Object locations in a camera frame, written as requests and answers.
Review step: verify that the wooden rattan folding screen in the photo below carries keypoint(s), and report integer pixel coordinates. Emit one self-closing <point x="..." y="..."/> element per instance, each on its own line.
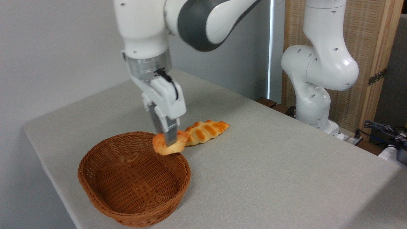
<point x="365" y="31"/>

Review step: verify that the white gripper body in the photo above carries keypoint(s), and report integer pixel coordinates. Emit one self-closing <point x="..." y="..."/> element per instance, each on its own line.
<point x="168" y="101"/>

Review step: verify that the brown wicker basket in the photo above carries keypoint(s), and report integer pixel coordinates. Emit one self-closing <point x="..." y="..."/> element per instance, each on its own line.
<point x="133" y="178"/>

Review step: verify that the round muffin-shaped bread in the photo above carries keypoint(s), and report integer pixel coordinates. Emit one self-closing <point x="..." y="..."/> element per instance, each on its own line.
<point x="159" y="147"/>

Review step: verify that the long braided bread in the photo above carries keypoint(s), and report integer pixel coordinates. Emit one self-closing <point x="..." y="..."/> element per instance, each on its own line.
<point x="206" y="131"/>

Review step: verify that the metal screen hinge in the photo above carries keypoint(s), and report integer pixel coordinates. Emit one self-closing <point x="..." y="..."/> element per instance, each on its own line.
<point x="377" y="77"/>

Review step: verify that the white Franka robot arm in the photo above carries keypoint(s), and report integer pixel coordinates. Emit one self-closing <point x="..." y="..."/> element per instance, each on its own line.
<point x="330" y="63"/>

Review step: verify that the white box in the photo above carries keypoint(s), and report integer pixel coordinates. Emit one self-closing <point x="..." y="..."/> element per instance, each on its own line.
<point x="388" y="156"/>

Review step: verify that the grey tablecloth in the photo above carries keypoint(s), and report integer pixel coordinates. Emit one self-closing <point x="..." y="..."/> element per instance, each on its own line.
<point x="286" y="175"/>

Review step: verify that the blue-grey device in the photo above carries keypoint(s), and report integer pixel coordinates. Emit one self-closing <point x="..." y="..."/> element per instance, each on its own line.
<point x="402" y="156"/>

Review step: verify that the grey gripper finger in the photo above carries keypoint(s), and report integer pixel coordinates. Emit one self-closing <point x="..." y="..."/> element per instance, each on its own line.
<point x="171" y="132"/>
<point x="155" y="116"/>

